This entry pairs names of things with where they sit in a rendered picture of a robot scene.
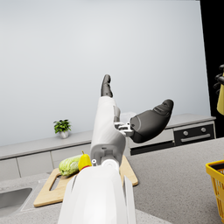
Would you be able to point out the green tea bottle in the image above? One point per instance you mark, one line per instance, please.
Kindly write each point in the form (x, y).
(221, 99)

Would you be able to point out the black built-in oven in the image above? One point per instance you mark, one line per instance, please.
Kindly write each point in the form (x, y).
(193, 134)

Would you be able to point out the potted green plant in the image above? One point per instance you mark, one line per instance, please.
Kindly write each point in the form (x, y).
(62, 128)

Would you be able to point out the red apple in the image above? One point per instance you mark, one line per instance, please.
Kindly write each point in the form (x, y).
(85, 167)

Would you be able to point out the steel kitchen sink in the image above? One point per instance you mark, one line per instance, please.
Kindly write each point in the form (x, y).
(13, 199)

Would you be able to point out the grey kitchen cabinet counter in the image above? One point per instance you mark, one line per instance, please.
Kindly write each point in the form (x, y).
(38, 154)

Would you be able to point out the yellow pear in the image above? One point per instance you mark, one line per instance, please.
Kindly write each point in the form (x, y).
(84, 161)

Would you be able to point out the green cabbage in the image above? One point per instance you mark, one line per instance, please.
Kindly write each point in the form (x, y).
(69, 165)

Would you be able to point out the wooden cutting board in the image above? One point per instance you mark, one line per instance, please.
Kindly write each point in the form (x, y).
(52, 188)

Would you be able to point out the yellow slatted basket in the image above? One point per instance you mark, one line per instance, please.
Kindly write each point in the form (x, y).
(217, 180)

